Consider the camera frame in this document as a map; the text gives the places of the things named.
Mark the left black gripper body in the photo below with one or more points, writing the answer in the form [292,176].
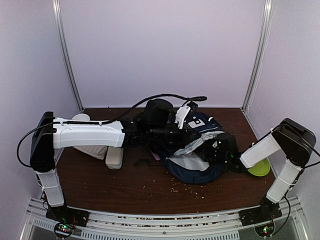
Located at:
[159,133]

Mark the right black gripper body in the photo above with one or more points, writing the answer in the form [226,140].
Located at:
[212,155]

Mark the navy blue backpack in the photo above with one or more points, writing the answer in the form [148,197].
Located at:
[196,163]

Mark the beige ribbed pencil case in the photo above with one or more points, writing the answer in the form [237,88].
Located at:
[95,151]

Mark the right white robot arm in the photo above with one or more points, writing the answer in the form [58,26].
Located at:
[290,140]

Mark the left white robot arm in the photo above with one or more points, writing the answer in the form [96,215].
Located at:
[57,133]

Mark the green plate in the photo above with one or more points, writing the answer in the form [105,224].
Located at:
[261,169]

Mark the beige glasses case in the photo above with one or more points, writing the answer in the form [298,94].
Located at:
[114,158]

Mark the white patterned bowl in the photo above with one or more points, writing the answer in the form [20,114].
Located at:
[81,117]

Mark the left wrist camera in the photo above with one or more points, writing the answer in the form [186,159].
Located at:
[187,109]

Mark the front aluminium rail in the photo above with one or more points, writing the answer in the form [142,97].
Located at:
[219,225]

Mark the right aluminium frame post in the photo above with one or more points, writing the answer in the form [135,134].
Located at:
[261,47]

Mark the aluminium frame post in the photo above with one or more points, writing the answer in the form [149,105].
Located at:
[261,47]
[65,54]

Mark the left aluminium frame post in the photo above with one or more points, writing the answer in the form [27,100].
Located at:
[65,54]

